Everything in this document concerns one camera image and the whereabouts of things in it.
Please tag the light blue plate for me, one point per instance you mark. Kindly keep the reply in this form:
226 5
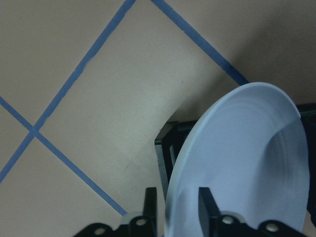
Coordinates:
250 149

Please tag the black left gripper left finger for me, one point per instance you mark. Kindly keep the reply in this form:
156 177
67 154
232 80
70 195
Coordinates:
150 211

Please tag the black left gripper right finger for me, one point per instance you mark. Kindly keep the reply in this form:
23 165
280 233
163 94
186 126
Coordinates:
213 222

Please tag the black plate rack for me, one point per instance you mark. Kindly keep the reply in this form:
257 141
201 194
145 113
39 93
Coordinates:
171 138

